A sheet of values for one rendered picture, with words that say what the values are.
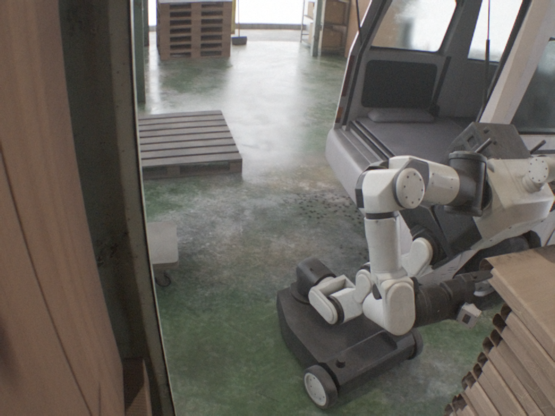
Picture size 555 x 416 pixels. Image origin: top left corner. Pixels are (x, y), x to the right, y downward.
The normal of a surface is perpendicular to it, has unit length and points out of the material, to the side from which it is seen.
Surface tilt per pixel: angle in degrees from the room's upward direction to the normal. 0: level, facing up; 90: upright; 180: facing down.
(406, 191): 62
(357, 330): 0
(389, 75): 90
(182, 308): 0
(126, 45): 90
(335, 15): 90
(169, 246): 0
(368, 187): 50
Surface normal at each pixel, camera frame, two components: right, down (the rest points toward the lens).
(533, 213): 0.40, 0.29
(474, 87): 0.25, 0.51
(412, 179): 0.51, 0.03
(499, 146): 0.30, -0.47
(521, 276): 0.06, -0.84
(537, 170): -0.92, 0.08
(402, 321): 0.25, 0.08
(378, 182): -0.69, -0.58
